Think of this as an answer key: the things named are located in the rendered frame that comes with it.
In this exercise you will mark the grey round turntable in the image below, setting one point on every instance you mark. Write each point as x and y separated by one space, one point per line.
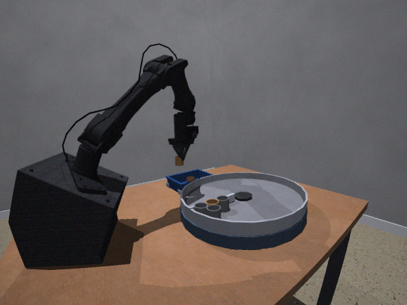
254 199

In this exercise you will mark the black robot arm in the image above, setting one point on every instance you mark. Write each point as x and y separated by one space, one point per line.
105 130

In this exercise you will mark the blue open crate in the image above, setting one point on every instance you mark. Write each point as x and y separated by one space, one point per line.
178 181

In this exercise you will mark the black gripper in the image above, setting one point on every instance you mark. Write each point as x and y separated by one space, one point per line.
180 141

